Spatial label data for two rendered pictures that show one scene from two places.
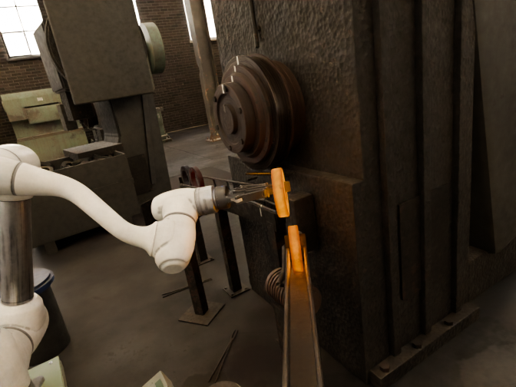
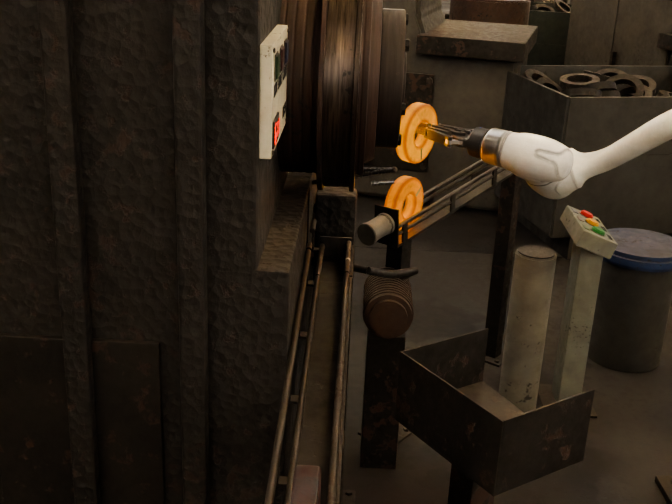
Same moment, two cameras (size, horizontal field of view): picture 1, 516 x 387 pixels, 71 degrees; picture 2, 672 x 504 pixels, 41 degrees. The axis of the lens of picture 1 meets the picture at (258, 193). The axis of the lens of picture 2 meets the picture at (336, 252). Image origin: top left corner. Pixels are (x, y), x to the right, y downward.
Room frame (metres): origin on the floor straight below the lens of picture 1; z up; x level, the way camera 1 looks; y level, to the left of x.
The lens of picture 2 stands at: (3.17, 0.88, 1.44)
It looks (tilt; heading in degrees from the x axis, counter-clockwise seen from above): 21 degrees down; 209
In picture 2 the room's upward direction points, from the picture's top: 3 degrees clockwise
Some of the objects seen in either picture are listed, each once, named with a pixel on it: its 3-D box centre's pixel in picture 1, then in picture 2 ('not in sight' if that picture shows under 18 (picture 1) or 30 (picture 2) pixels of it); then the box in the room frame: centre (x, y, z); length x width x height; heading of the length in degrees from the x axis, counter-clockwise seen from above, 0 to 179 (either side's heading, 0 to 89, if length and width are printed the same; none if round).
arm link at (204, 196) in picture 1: (208, 200); (497, 147); (1.11, 0.16, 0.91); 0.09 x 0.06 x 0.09; 173
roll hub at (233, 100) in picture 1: (232, 118); (391, 79); (1.50, 0.05, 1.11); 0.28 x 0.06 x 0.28; 28
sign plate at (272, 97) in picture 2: not in sight; (275, 88); (1.90, 0.03, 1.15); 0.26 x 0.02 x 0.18; 28
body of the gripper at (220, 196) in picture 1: (230, 196); (471, 140); (1.11, 0.09, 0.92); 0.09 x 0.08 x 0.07; 83
